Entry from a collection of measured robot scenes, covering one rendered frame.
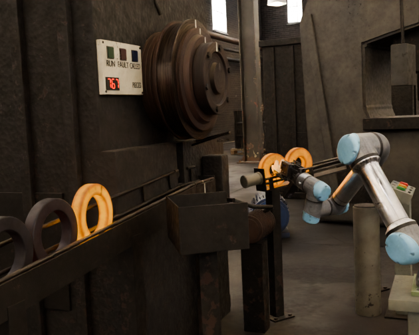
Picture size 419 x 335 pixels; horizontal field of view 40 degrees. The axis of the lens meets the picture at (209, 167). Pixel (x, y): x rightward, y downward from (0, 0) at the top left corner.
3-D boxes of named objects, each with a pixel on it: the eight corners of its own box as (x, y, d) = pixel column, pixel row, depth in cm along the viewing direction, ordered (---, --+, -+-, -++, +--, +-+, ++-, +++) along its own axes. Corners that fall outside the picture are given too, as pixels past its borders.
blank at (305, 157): (281, 150, 275) (286, 150, 272) (306, 144, 283) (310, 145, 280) (285, 182, 277) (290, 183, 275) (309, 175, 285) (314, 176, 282)
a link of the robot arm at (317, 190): (316, 205, 242) (320, 185, 239) (299, 194, 250) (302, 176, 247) (330, 202, 246) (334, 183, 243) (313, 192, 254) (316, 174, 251)
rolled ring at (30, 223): (73, 190, 157) (63, 189, 159) (27, 209, 141) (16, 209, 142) (82, 254, 161) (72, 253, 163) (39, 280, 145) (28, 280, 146)
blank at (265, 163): (255, 156, 267) (259, 156, 264) (281, 150, 275) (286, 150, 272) (259, 189, 269) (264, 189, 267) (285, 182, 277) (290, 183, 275)
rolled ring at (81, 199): (74, 200, 157) (63, 200, 158) (88, 259, 163) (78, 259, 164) (106, 173, 173) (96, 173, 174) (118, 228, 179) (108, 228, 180)
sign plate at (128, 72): (99, 94, 192) (96, 39, 191) (138, 95, 216) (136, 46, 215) (105, 94, 192) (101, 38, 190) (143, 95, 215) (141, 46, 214)
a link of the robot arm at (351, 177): (392, 124, 232) (333, 199, 265) (372, 125, 226) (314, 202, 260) (408, 145, 225) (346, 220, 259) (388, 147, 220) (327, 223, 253)
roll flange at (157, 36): (135, 143, 216) (128, 15, 212) (188, 137, 259) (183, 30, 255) (159, 143, 212) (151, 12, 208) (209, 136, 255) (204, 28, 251)
